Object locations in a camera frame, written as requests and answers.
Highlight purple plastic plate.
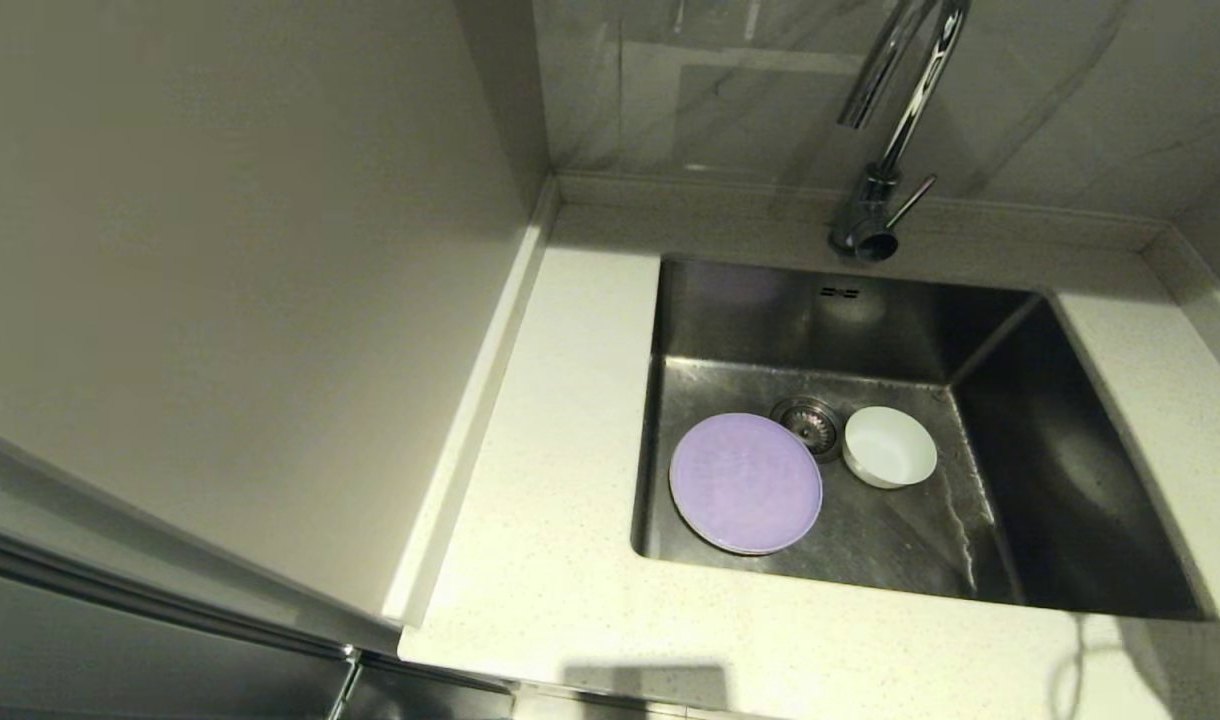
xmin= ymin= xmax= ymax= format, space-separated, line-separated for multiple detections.
xmin=669 ymin=412 xmax=825 ymax=557

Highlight white bowl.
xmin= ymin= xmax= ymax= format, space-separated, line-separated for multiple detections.
xmin=842 ymin=405 xmax=939 ymax=491

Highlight stainless steel sink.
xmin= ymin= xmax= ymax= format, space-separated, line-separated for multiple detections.
xmin=630 ymin=250 xmax=1216 ymax=623

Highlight round metal drain strainer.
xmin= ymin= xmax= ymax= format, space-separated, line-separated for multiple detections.
xmin=770 ymin=395 xmax=849 ymax=463

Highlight chrome gooseneck faucet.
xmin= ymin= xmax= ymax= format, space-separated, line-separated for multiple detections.
xmin=830 ymin=0 xmax=973 ymax=264

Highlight beige tall cabinet side panel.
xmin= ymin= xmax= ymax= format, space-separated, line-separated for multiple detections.
xmin=0 ymin=0 xmax=556 ymax=631

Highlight steel appliance door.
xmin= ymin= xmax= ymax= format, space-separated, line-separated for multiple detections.
xmin=0 ymin=535 xmax=516 ymax=720

